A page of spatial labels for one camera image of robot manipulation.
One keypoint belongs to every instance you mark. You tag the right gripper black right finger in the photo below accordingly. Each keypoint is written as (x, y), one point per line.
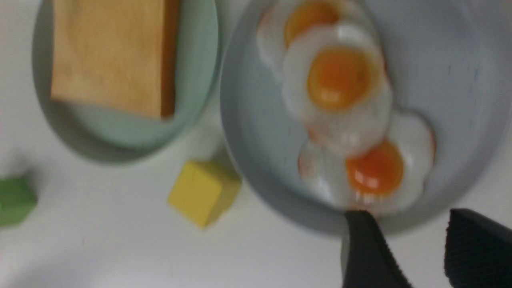
(478, 251)

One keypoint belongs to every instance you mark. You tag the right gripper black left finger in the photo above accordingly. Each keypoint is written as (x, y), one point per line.
(368, 260)

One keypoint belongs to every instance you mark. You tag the fried egg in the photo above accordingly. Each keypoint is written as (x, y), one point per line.
(335, 84)
(283, 21)
(385, 180)

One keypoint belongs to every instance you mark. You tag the yellow cube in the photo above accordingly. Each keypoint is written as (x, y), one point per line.
(203, 192)

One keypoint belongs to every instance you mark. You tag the grey-blue egg plate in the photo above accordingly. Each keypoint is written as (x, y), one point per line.
(449, 60)

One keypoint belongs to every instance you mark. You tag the mint green plate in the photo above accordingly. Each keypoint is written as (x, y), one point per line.
(111, 137)

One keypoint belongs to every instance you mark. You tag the green cube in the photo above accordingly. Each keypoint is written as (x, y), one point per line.
(17, 201)

